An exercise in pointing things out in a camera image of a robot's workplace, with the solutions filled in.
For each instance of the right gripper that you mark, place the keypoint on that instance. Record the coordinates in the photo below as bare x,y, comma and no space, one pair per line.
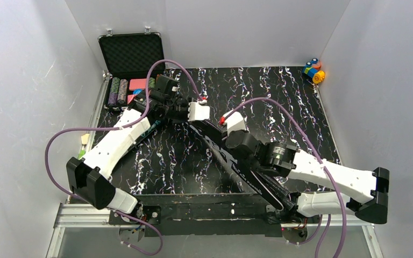
230,141

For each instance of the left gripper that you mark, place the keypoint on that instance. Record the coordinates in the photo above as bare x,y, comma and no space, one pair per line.
177,112

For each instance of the black shuttlecock tube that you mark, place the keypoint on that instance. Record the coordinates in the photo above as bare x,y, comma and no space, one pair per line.
142,130

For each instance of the black racket bag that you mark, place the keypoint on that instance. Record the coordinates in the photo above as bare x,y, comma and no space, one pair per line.
276,160

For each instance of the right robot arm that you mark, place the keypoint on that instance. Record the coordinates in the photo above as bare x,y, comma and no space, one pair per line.
361,193

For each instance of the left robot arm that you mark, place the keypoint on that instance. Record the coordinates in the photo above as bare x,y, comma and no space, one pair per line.
89,176

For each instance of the black poker chip case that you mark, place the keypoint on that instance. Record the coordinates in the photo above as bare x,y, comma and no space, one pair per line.
130,56

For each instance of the colourful toy blocks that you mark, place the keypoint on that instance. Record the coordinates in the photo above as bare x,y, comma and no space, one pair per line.
313,70

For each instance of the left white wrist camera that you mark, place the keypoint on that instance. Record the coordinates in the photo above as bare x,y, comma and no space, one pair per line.
198,112

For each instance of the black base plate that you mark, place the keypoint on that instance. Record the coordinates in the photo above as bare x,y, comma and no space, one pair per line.
218,214

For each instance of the beige clip on rail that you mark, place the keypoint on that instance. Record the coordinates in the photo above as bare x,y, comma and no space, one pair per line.
85,139

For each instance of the green clip on rail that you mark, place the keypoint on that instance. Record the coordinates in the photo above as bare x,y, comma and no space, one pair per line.
81,153

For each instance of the aluminium rail frame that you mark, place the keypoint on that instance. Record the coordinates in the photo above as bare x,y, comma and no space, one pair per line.
84,214

